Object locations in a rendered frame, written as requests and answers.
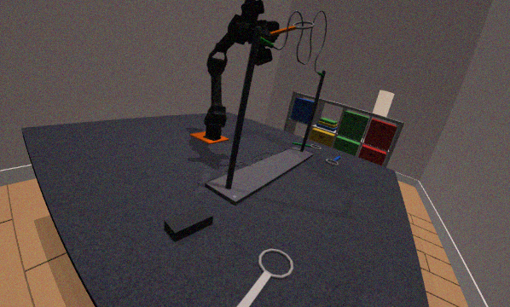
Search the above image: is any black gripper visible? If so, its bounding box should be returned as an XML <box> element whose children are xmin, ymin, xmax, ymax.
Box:
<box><xmin>241</xmin><ymin>0</ymin><xmax>273</xmax><ymax>66</ymax></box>

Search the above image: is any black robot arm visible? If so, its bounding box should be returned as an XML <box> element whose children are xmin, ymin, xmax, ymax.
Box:
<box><xmin>203</xmin><ymin>13</ymin><xmax>279</xmax><ymax>141</ymax></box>

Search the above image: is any white hoop with straight handle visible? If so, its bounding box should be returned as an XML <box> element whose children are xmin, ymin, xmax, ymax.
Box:
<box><xmin>237</xmin><ymin>249</ymin><xmax>293</xmax><ymax>307</ymax></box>

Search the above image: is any orange handle with grey loop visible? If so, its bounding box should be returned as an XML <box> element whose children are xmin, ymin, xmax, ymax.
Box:
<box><xmin>270</xmin><ymin>21</ymin><xmax>314</xmax><ymax>36</ymax></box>

